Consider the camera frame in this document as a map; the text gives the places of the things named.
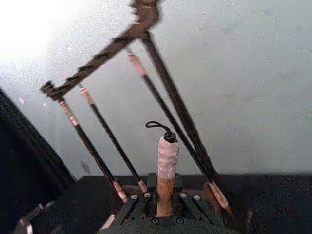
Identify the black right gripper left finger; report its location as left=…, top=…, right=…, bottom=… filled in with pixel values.
left=116, top=172, right=159, bottom=224

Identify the black flat board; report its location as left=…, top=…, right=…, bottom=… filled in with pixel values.
left=0, top=87, right=78, bottom=203

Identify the black table cloth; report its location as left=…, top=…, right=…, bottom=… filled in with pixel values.
left=0, top=173, right=312, bottom=234

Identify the dark wooden brush rack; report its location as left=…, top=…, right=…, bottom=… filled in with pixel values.
left=39, top=0, right=254, bottom=233

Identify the long black hanging brush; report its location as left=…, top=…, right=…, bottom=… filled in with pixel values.
left=126, top=48, right=235, bottom=220

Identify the wooden brush with taped end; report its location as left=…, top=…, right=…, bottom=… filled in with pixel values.
left=145, top=121, right=180, bottom=218

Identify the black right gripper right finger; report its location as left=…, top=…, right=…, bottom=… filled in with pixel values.
left=171, top=173, right=218, bottom=225

